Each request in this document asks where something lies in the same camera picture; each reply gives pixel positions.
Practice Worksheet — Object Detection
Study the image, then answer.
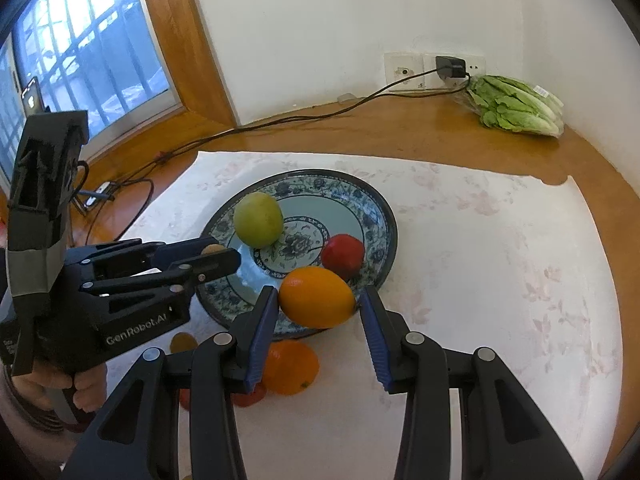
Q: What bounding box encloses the black plug-in charger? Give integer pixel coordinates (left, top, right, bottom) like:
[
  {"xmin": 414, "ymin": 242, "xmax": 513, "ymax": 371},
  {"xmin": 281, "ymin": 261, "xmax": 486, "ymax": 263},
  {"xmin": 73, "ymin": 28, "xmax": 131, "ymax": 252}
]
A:
[{"xmin": 436, "ymin": 56, "xmax": 470, "ymax": 81}]

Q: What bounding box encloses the wooden window frame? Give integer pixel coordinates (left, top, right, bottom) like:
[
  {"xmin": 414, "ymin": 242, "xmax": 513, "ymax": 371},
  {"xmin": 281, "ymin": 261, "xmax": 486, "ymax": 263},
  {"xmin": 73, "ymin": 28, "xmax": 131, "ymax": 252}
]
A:
[{"xmin": 0, "ymin": 0, "xmax": 239, "ymax": 196}]

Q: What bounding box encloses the bagged green lettuce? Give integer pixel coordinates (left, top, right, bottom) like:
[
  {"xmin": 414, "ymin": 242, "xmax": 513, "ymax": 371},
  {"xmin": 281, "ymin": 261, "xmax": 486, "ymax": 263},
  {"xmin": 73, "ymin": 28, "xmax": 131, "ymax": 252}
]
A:
[{"xmin": 467, "ymin": 75, "xmax": 566, "ymax": 138}]

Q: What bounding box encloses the person's left hand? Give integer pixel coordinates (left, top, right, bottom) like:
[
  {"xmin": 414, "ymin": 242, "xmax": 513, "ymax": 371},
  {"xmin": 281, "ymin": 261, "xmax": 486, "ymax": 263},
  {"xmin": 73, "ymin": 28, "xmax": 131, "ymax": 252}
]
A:
[{"xmin": 10, "ymin": 363, "xmax": 109, "ymax": 412}]

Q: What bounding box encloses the small white device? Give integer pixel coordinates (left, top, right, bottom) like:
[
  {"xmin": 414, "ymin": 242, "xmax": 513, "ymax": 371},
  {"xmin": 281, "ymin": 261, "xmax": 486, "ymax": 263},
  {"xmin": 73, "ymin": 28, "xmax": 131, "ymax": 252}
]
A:
[{"xmin": 85, "ymin": 182, "xmax": 115, "ymax": 210}]

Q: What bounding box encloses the red apple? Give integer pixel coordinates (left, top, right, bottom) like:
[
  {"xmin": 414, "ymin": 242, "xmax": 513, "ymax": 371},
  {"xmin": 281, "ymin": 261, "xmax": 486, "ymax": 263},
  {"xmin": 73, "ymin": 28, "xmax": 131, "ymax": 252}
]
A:
[
  {"xmin": 179, "ymin": 382, "xmax": 267, "ymax": 409},
  {"xmin": 321, "ymin": 234, "xmax": 366, "ymax": 283}
]

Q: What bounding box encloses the green apple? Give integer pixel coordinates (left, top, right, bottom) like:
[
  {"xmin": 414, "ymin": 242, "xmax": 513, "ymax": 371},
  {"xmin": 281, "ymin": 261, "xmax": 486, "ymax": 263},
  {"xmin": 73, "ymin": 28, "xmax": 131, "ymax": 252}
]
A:
[{"xmin": 235, "ymin": 191, "xmax": 284, "ymax": 249}]

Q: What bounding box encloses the barred glass window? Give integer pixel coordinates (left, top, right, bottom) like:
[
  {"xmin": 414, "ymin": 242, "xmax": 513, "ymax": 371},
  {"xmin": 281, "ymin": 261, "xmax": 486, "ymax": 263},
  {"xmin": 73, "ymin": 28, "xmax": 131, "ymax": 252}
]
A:
[{"xmin": 0, "ymin": 0, "xmax": 182, "ymax": 186}]

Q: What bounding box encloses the white floral tablecloth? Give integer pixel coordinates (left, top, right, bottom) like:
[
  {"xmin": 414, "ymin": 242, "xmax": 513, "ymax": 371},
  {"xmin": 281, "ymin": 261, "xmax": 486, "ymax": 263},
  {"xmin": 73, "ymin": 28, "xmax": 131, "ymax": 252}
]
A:
[{"xmin": 82, "ymin": 151, "xmax": 623, "ymax": 480}]

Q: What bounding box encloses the black power cable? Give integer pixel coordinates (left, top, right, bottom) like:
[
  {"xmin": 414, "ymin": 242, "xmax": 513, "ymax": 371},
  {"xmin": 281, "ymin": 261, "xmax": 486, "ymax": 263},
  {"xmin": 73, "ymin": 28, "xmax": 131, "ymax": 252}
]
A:
[{"xmin": 75, "ymin": 72, "xmax": 473, "ymax": 242}]

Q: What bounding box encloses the white wall socket plate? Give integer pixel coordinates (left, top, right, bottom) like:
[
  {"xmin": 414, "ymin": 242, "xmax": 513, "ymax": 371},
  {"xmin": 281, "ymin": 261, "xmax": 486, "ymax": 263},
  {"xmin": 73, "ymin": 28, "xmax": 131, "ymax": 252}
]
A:
[
  {"xmin": 384, "ymin": 52, "xmax": 425, "ymax": 92},
  {"xmin": 424, "ymin": 54, "xmax": 487, "ymax": 91}
]

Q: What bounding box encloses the orange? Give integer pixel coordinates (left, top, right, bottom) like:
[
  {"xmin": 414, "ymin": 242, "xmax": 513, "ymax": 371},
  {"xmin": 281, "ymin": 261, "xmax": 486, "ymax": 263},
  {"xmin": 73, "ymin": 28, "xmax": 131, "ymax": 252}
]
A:
[
  {"xmin": 278, "ymin": 266, "xmax": 357, "ymax": 330},
  {"xmin": 260, "ymin": 340, "xmax": 320, "ymax": 396}
]

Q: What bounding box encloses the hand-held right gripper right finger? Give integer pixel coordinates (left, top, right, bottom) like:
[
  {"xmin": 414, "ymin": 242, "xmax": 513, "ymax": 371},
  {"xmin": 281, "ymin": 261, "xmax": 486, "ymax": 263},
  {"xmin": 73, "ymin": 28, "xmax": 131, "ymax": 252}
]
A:
[{"xmin": 359, "ymin": 285, "xmax": 586, "ymax": 480}]

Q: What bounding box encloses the blue patterned ceramic plate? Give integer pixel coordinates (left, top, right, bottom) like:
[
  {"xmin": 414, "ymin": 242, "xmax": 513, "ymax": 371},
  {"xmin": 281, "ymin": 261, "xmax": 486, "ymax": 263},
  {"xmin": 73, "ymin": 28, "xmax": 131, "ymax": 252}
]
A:
[{"xmin": 195, "ymin": 169, "xmax": 399, "ymax": 337}]

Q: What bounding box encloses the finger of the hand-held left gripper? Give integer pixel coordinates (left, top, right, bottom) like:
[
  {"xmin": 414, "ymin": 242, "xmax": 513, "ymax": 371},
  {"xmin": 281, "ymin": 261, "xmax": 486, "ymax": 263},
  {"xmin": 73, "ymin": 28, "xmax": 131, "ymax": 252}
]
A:
[
  {"xmin": 65, "ymin": 238, "xmax": 212, "ymax": 282},
  {"xmin": 82, "ymin": 248, "xmax": 242, "ymax": 309}
]

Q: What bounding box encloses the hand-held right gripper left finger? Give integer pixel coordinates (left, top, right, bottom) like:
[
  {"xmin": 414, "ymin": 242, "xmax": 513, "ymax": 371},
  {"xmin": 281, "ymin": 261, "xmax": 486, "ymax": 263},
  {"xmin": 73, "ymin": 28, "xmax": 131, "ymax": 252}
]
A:
[{"xmin": 70, "ymin": 285, "xmax": 279, "ymax": 480}]

